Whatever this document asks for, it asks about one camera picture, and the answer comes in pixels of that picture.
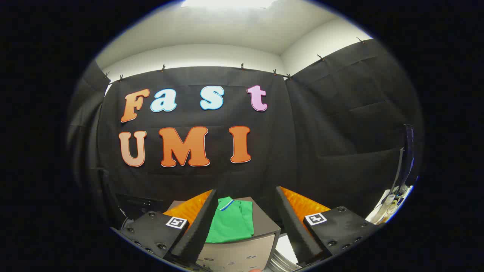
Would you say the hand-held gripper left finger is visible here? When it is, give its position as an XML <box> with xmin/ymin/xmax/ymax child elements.
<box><xmin>113</xmin><ymin>189</ymin><xmax>219</xmax><ymax>267</ymax></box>

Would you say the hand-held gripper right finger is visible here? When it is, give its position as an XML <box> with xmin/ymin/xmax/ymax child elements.
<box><xmin>275</xmin><ymin>186</ymin><xmax>385</xmax><ymax>266</ymax></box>

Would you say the green polo shirt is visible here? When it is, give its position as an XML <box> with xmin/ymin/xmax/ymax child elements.
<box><xmin>205</xmin><ymin>196</ymin><xmax>254</xmax><ymax>244</ymax></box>

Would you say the grey cabinet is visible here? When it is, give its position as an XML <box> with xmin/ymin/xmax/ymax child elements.
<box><xmin>166</xmin><ymin>196</ymin><xmax>282</xmax><ymax>272</ymax></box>

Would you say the black backdrop cloth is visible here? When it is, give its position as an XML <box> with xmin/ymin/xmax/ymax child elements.
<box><xmin>66</xmin><ymin>38</ymin><xmax>424</xmax><ymax>235</ymax></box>

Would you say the clear plastic bottle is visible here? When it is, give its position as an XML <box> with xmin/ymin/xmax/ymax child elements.
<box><xmin>380</xmin><ymin>193</ymin><xmax>397</xmax><ymax>218</ymax></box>

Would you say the row of small cloth clips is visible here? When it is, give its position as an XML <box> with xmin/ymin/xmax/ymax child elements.
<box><xmin>104</xmin><ymin>36</ymin><xmax>366</xmax><ymax>82</ymax></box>

